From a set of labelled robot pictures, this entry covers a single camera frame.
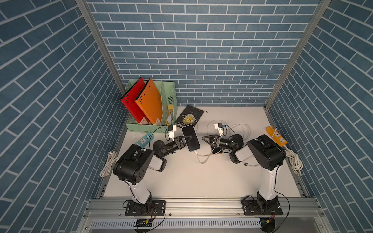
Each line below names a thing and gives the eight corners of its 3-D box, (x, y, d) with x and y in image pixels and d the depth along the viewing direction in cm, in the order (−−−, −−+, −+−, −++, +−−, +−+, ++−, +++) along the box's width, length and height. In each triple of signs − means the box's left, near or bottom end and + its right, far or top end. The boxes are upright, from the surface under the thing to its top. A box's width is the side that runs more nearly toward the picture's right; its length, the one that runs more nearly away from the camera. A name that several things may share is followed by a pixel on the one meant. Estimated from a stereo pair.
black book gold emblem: (174, 125, 110) (173, 123, 108) (187, 106, 123) (187, 104, 121) (191, 132, 106) (191, 130, 104) (203, 112, 119) (203, 110, 117)
